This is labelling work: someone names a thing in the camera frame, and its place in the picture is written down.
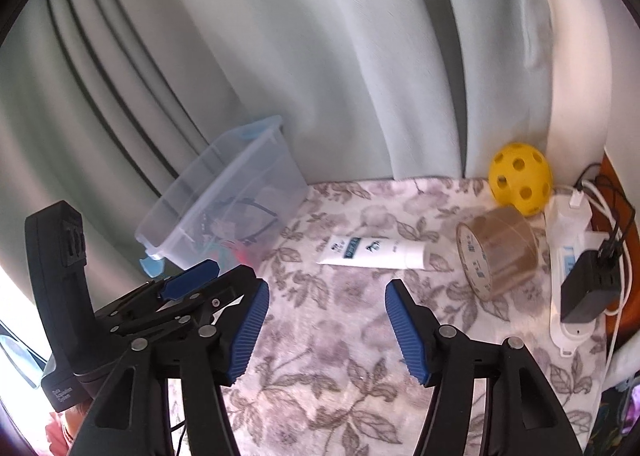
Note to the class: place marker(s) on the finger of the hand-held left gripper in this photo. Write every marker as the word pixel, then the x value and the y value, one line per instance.
pixel 187 281
pixel 230 293

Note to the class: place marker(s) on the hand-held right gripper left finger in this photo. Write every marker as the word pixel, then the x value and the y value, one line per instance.
pixel 247 331

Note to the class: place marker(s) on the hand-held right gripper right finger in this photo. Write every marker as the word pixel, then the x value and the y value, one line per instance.
pixel 405 336

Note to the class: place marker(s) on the clear plastic storage bin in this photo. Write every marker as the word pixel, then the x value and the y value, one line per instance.
pixel 280 176

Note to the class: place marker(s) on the yellow perforated plastic ball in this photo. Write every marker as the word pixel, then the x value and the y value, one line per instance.
pixel 520 176

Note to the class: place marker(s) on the floral cloth covered desktop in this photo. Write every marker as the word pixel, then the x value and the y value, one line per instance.
pixel 325 326

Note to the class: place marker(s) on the white cream tube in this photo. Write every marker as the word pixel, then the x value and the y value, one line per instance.
pixel 370 251

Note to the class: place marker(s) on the brown packing tape roll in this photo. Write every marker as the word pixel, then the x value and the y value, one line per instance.
pixel 505 246

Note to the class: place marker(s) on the white power strip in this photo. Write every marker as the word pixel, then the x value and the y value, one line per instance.
pixel 562 336

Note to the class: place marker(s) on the black power adapter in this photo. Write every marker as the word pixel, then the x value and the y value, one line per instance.
pixel 590 286

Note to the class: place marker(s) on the white charger plug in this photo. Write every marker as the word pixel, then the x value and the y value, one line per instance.
pixel 565 216

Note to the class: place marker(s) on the pale green curtain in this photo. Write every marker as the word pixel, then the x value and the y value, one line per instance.
pixel 300 61

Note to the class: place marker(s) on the brown wooden furniture edge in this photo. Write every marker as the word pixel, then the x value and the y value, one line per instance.
pixel 622 176

